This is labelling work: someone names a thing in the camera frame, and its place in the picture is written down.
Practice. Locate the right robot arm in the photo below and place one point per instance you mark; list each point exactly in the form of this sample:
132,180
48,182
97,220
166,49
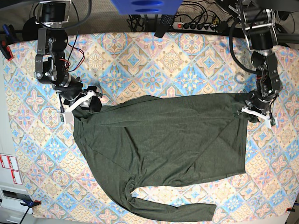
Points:
51,66

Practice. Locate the blue plastic box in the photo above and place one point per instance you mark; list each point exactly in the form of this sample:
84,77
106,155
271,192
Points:
147,6

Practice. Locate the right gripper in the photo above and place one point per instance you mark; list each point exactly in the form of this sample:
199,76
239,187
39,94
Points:
74,90

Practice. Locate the orange clamp right edge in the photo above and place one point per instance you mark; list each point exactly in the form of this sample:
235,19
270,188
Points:
290,210

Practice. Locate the blue clamp lower left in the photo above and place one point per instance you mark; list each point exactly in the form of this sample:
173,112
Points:
29,204

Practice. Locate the black round stand base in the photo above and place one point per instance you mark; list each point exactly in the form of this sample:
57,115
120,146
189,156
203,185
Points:
30,30

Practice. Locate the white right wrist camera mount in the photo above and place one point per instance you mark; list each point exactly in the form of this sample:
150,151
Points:
66,115

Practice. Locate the colourful patterned tablecloth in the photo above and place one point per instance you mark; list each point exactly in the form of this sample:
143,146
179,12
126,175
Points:
130,65

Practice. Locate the dark green long-sleeve shirt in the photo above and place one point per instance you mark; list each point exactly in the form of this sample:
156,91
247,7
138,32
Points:
150,141

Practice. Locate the black remote control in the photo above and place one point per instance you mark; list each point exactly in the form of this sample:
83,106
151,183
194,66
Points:
164,25

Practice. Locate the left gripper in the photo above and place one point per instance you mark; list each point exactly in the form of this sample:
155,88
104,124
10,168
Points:
256,102

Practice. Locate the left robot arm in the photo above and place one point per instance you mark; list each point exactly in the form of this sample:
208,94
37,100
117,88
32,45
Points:
258,28

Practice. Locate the white power strip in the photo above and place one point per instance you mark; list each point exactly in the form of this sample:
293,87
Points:
208,27

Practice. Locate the red white label stickers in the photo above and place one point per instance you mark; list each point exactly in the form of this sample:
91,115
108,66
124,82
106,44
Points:
9,170

